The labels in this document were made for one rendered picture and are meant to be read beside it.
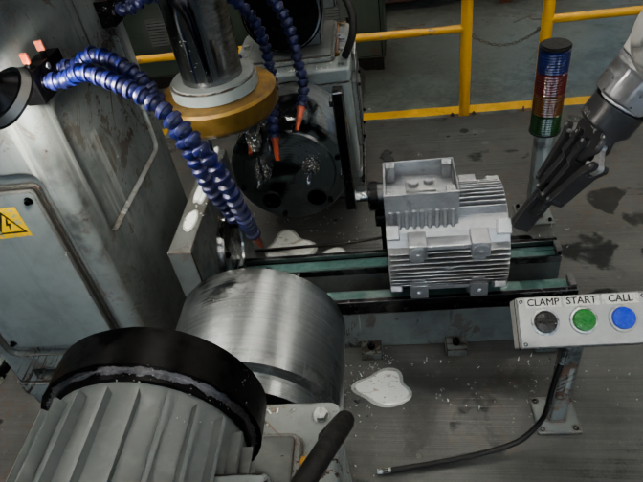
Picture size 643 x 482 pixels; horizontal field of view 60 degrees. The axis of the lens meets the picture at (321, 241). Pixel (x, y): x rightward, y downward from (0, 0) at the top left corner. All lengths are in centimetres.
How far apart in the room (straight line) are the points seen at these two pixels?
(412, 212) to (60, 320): 61
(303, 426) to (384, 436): 42
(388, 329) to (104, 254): 53
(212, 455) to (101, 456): 7
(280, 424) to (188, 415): 20
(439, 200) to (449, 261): 10
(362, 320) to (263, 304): 37
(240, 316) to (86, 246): 28
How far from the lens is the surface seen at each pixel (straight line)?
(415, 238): 93
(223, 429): 44
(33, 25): 84
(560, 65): 121
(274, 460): 59
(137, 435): 43
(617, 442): 106
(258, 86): 86
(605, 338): 85
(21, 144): 82
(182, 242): 91
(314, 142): 115
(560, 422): 105
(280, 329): 72
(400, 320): 107
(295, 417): 63
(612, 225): 144
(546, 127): 127
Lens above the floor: 168
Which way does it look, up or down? 40 degrees down
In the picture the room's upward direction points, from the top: 10 degrees counter-clockwise
